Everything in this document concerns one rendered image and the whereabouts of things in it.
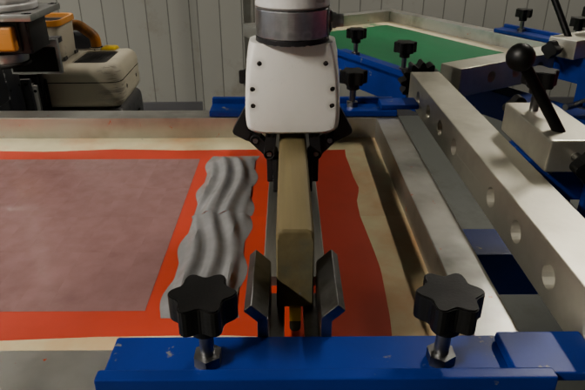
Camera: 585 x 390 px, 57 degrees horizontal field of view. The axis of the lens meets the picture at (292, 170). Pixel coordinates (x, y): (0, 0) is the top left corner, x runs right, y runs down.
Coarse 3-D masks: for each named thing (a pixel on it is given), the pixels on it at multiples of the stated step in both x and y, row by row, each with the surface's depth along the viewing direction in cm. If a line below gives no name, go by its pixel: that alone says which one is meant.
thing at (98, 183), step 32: (0, 160) 79; (32, 160) 79; (64, 160) 79; (96, 160) 79; (128, 160) 79; (160, 160) 79; (192, 160) 79; (256, 160) 79; (320, 160) 79; (0, 192) 69; (32, 192) 69; (64, 192) 69; (96, 192) 69; (128, 192) 69; (160, 192) 69; (192, 192) 70; (256, 192) 70; (320, 192) 70; (352, 192) 70
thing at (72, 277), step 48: (0, 240) 59; (48, 240) 59; (96, 240) 59; (144, 240) 59; (336, 240) 59; (0, 288) 51; (48, 288) 51; (96, 288) 51; (144, 288) 51; (240, 288) 52; (384, 288) 52; (0, 336) 46; (48, 336) 46; (96, 336) 46; (288, 336) 46
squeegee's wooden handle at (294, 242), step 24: (288, 144) 57; (288, 168) 51; (288, 192) 47; (288, 216) 43; (312, 216) 44; (288, 240) 42; (312, 240) 42; (288, 264) 43; (312, 264) 43; (288, 288) 44; (312, 288) 44
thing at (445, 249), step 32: (0, 128) 86; (32, 128) 86; (64, 128) 86; (96, 128) 86; (128, 128) 86; (160, 128) 86; (192, 128) 86; (224, 128) 86; (352, 128) 86; (384, 128) 81; (384, 160) 78; (416, 160) 70; (416, 192) 62; (416, 224) 59; (448, 224) 56; (448, 256) 50; (480, 320) 42; (512, 320) 42; (0, 352) 39; (32, 352) 39; (64, 352) 39; (96, 352) 39; (0, 384) 36; (32, 384) 36; (64, 384) 36
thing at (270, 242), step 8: (272, 184) 63; (272, 192) 61; (312, 192) 61; (272, 200) 59; (312, 200) 59; (272, 208) 58; (272, 216) 56; (272, 224) 55; (272, 232) 53; (320, 232) 53; (272, 240) 52; (320, 240) 52; (272, 248) 51; (320, 248) 51; (272, 256) 49; (320, 256) 49; (272, 264) 48; (272, 272) 47; (272, 280) 47
